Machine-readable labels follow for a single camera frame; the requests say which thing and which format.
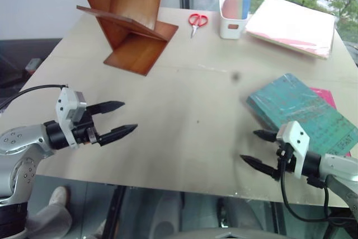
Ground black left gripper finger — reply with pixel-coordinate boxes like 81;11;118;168
86;100;125;117
98;123;139;147

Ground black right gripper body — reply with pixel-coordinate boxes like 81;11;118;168
275;141;297;181

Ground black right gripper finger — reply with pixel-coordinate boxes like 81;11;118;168
252;129;280;143
239;154;281;180

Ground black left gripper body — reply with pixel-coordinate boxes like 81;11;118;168
71;109;102;147

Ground teal book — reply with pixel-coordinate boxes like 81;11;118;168
246;73;358;156

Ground pink book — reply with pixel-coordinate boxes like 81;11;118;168
308;87;352;158

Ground wooden zigzag shelf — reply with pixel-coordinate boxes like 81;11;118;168
73;0;180;77

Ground white shoe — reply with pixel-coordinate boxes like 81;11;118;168
49;185;69;209

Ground black table leg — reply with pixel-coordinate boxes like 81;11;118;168
103;185;127;239

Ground dark cabinet beside table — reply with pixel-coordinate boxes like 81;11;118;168
0;38;64;99

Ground grey trouser leg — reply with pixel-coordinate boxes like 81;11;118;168
25;203;74;239

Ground white plastic storage bin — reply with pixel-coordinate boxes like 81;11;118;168
218;0;252;40

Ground pink and white paper stack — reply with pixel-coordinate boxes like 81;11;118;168
245;0;337;61

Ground pastel striped sponge block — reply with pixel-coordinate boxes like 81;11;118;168
222;0;251;20

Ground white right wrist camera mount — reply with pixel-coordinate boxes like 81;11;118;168
276;120;311;179

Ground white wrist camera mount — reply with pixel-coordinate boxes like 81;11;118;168
55;87;88;150
276;120;311;179

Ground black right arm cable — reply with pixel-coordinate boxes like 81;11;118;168
280;162;358;222

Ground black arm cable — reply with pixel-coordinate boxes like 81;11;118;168
280;162;358;222
0;83;69;111

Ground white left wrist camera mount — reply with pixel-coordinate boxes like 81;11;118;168
55;87;88;150

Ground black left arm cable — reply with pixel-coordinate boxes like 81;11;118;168
0;83;69;111

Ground red handled scissors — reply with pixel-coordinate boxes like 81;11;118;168
187;12;209;39

